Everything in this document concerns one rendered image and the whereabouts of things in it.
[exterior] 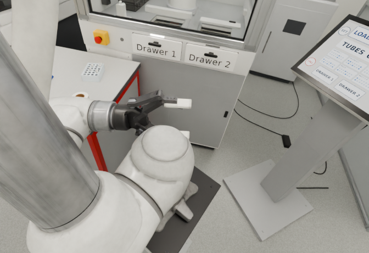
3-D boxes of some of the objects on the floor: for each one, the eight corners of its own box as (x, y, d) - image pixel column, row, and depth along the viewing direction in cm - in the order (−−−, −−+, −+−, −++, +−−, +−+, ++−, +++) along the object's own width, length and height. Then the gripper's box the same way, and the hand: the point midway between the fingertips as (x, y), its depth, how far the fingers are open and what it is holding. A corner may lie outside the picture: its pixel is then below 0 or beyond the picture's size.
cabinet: (218, 154, 170) (249, 76, 114) (106, 129, 176) (84, 44, 121) (223, 90, 238) (244, 23, 183) (142, 74, 245) (139, 4, 189)
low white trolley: (115, 204, 131) (89, 130, 78) (31, 183, 135) (-49, 99, 82) (144, 139, 173) (140, 62, 120) (79, 124, 177) (47, 43, 124)
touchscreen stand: (260, 241, 124) (400, 146, 54) (222, 180, 152) (281, 64, 81) (311, 209, 143) (465, 107, 72) (269, 160, 171) (350, 51, 100)
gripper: (108, 72, 49) (193, 77, 49) (127, 133, 67) (189, 136, 67) (97, 91, 44) (191, 96, 44) (121, 151, 62) (188, 156, 62)
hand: (186, 121), depth 55 cm, fingers open, 13 cm apart
